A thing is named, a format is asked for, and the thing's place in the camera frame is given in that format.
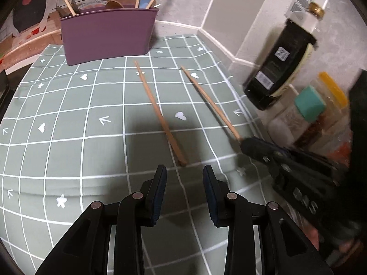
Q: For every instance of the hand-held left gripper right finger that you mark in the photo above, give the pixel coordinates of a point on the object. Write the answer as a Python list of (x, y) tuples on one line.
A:
[(208, 189)]

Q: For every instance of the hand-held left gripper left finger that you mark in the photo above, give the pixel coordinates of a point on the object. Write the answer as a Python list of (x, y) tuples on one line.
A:
[(160, 189)]

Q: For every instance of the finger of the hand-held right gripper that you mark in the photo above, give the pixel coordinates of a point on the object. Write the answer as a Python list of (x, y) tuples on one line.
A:
[(258, 143), (263, 157)]

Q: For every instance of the purple utensil holder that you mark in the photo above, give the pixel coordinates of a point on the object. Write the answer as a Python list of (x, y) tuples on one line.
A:
[(109, 34)]

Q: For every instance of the wooden spoon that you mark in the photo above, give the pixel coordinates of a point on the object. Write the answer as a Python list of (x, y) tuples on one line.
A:
[(114, 5)]

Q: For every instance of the person's right hand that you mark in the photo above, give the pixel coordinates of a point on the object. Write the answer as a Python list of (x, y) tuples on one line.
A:
[(314, 238)]

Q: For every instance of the teal lid jar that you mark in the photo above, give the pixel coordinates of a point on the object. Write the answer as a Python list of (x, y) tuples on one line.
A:
[(311, 103)]

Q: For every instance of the dark sauce bottle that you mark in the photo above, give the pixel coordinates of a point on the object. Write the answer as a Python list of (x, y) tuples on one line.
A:
[(275, 71)]

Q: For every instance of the green grid mat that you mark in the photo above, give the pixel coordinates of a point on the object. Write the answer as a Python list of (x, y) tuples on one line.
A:
[(86, 149)]

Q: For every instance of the yellow lid jar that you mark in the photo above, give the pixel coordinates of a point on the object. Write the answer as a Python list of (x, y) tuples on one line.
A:
[(334, 88)]

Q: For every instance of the blue spoon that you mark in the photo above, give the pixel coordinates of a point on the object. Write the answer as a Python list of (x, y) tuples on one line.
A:
[(145, 2)]

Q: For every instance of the dark grey spoon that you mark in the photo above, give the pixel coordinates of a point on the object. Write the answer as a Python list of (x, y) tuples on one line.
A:
[(60, 12)]

